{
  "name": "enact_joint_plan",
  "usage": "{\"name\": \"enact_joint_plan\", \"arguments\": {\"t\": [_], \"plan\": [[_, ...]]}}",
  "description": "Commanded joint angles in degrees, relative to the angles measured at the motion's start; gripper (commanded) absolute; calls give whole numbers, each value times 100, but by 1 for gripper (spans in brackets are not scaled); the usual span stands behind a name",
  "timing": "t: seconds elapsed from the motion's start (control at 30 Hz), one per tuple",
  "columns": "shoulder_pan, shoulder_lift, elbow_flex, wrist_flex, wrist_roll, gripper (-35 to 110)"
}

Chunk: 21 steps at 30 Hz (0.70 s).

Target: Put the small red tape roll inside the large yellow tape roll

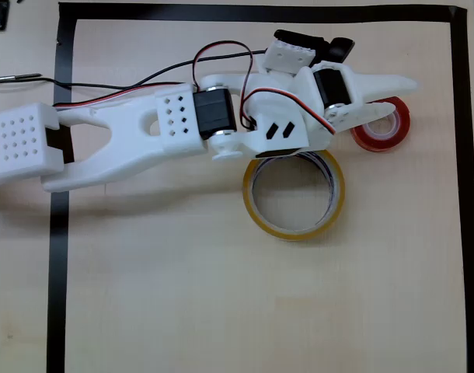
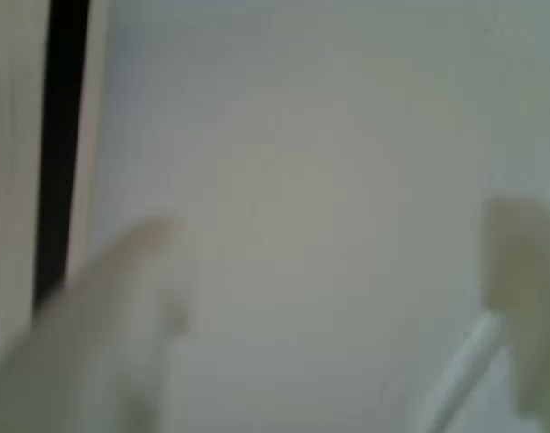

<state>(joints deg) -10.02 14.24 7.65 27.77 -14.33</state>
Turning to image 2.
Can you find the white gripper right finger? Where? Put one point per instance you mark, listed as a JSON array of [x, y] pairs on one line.
[[536, 293]]

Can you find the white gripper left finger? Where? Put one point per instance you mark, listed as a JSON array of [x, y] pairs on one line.
[[85, 352]]

